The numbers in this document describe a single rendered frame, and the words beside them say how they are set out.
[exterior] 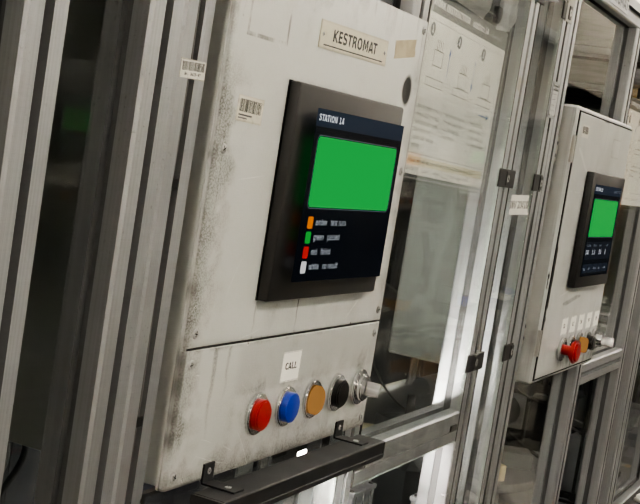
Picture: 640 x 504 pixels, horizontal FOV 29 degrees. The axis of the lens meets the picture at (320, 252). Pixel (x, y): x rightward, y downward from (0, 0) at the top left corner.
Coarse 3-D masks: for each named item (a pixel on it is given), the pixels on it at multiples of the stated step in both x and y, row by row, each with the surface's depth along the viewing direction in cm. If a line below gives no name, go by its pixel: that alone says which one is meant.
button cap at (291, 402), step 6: (288, 396) 122; (294, 396) 122; (288, 402) 121; (294, 402) 122; (282, 408) 121; (288, 408) 121; (294, 408) 123; (282, 414) 121; (288, 414) 122; (294, 414) 123; (282, 420) 122; (288, 420) 122
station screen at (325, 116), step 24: (336, 120) 116; (360, 120) 121; (360, 144) 122; (384, 144) 128; (312, 168) 114; (312, 216) 116; (336, 216) 120; (360, 216) 126; (384, 216) 131; (312, 240) 116; (336, 240) 121; (360, 240) 127; (384, 240) 132; (312, 264) 117; (336, 264) 122; (360, 264) 128
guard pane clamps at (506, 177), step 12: (540, 0) 177; (564, 0) 188; (564, 12) 189; (504, 180) 177; (540, 180) 193; (504, 348) 193; (468, 360) 177; (480, 360) 182; (504, 360) 193; (468, 372) 178
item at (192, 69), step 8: (184, 64) 97; (192, 64) 98; (200, 64) 100; (184, 72) 98; (192, 72) 99; (200, 72) 100; (200, 80) 100; (552, 88) 191; (552, 96) 191; (552, 104) 192; (552, 112) 193
